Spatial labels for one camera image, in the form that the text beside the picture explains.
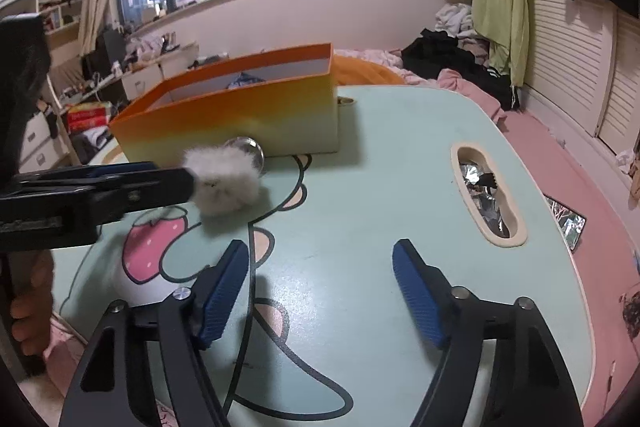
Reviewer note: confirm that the red printed box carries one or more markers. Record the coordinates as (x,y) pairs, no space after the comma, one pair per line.
(87,117)

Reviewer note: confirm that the beige cloth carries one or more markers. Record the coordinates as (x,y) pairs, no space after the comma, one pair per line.
(635,177)

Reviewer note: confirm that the small white cloth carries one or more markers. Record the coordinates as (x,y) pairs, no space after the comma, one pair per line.
(622,162)

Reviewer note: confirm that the pink blanket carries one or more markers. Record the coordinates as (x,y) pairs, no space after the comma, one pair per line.
(465,89)

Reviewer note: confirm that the clear glass ball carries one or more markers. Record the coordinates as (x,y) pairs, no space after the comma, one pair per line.
(252,146)

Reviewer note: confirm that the white louvered closet doors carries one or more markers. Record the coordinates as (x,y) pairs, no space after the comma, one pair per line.
(575,57)

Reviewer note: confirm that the white wall shelf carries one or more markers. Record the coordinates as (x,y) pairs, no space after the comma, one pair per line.
(60,7)

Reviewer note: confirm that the pink bed sheet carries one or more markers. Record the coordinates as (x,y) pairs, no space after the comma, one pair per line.
(600,257)

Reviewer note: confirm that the dark beaded accessory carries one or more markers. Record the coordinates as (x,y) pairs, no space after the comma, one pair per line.
(631,309)

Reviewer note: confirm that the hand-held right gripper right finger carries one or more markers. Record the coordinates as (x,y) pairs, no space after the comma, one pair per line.
(420,297)

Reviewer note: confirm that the white clothes pile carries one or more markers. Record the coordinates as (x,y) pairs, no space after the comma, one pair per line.
(455,17)

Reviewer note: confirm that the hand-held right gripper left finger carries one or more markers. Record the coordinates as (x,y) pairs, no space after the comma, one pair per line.
(225,297)

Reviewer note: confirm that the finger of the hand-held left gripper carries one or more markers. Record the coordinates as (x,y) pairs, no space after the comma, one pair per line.
(150,194)
(115,168)

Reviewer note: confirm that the dark patterned packet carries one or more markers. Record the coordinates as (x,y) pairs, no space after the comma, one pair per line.
(245,80)

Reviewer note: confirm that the orange pillow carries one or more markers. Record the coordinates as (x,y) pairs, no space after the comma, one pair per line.
(365,72)

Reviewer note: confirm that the orange cardboard box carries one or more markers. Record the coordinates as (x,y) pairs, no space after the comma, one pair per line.
(240,117)

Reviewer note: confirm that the white drawer cabinet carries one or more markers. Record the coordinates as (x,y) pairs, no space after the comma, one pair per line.
(37,142)

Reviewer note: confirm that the white cluttered counter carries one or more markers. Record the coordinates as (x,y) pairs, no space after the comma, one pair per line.
(145,79)

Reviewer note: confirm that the person's left hand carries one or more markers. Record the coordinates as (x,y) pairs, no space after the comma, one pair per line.
(35,307)

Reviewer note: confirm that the small rectangular mirror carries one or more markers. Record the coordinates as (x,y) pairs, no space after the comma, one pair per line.
(567,222)

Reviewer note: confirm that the fluffy fur ball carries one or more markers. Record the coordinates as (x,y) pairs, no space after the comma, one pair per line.
(225,179)

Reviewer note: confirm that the black clothes pile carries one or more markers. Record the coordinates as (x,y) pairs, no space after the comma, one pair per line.
(440,52)

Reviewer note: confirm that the crumpled foil wrappers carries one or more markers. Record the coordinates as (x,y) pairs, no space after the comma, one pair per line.
(475,192)

